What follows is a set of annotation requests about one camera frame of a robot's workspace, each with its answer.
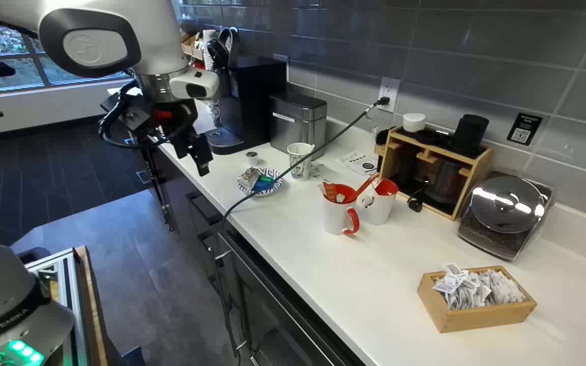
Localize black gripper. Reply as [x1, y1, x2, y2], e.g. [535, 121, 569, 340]
[127, 98, 216, 178]

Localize black Keurig coffee machine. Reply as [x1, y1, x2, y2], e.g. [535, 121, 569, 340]
[204, 54, 289, 156]

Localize blue coffee pod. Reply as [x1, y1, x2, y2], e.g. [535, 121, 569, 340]
[255, 173, 277, 192]

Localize patterned paper coffee cup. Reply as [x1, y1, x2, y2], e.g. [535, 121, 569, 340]
[284, 139, 317, 181]

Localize white mug with print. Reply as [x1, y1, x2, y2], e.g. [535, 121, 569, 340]
[357, 176, 400, 228]

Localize small white cup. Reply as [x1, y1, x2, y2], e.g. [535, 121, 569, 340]
[400, 112, 428, 133]

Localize white pod purple lid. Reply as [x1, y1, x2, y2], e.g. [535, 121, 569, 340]
[244, 148, 266, 168]

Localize blue patterned paper plate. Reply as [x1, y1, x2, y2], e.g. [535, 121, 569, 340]
[235, 165, 284, 198]

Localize stainless steel box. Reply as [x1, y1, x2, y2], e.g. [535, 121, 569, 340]
[269, 90, 330, 159]

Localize orange plastic utensil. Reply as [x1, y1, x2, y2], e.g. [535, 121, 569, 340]
[321, 181, 341, 206]

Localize dark wood counter cabinet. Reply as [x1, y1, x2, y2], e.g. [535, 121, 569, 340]
[159, 144, 370, 366]

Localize printed paper leaflet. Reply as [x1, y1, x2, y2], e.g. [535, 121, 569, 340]
[338, 148, 379, 173]

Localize red plastic utensil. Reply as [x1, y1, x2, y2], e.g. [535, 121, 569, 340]
[351, 173, 380, 202]

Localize window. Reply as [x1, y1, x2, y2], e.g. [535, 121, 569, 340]
[0, 18, 135, 98]

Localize small black scoop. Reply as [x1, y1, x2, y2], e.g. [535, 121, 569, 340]
[405, 192, 430, 216]

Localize wooden countertop organizer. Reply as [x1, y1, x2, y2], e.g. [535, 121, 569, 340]
[375, 126, 496, 221]

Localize black canister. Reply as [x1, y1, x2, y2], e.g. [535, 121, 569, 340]
[451, 112, 493, 159]

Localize white sugar packets pile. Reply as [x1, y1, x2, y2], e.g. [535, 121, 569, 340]
[431, 262, 526, 311]

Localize stainless steel lidded appliance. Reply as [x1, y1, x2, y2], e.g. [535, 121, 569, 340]
[456, 170, 556, 265]

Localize wooden packet box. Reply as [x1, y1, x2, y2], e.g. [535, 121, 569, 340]
[414, 265, 539, 336]

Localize black QR code sign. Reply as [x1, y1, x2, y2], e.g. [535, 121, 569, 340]
[506, 112, 545, 147]

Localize white mug red handle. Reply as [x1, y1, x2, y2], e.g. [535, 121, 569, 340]
[321, 181, 364, 238]

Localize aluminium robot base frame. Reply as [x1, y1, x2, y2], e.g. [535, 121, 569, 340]
[22, 243, 112, 366]

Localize white wall outlet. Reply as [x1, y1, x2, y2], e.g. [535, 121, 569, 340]
[376, 75, 403, 114]

